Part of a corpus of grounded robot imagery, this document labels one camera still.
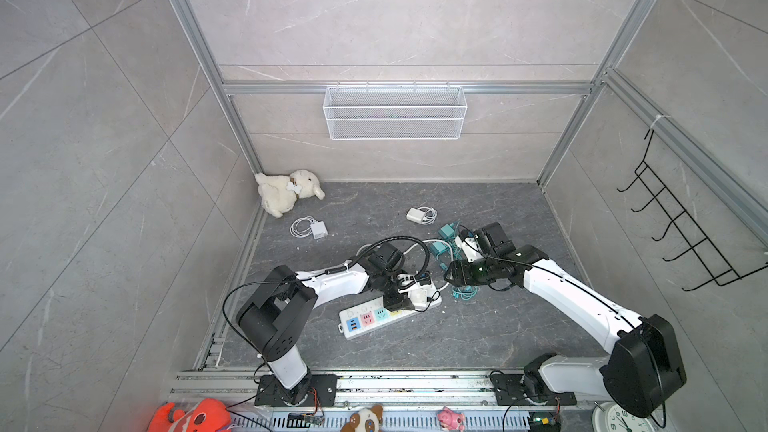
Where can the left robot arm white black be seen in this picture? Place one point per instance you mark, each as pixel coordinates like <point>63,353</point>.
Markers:
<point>273,317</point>

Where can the pink plush toy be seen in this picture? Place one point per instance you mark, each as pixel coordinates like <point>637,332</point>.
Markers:
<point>451,421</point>

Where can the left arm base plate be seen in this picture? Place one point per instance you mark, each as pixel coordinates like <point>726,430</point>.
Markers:
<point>314,390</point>

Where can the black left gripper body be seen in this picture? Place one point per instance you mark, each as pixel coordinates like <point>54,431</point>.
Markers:
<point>396,300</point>

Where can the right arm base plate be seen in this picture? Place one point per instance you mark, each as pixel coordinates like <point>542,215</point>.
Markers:
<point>516,390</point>

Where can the white black-cabled plug adapter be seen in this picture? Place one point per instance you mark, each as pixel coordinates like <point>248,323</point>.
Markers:
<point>422,297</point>

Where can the black wire hook rack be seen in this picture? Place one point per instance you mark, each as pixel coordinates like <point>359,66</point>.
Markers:
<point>718,270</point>

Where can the white plush lamb toy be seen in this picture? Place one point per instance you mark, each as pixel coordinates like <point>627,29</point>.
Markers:
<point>280,193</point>

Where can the white power strip colourful sockets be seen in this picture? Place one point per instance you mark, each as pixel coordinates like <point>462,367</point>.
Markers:
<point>370,316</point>

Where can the white charger with cable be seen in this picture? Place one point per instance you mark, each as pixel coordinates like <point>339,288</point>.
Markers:
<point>308,227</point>
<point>422,215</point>

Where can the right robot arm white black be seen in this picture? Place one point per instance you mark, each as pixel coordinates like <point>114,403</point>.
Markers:
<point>642,366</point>

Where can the teal charger adapter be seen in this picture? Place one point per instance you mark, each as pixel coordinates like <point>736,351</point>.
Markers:
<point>439,247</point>
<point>448,232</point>

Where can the white charger with coiled cable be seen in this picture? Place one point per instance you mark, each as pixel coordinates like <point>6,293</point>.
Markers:
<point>308,227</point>

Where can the white alarm clock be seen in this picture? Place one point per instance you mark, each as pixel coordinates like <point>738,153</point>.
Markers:
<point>610,417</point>

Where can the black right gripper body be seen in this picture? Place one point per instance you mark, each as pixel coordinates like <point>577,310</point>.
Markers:
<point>479,271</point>

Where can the white wire mesh basket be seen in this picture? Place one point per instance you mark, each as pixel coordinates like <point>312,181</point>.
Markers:
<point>358,113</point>

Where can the red plush toy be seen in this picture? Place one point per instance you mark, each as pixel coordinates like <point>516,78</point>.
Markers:
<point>209,415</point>

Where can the brown white plush dog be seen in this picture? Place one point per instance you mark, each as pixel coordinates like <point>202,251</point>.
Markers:
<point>368,419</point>

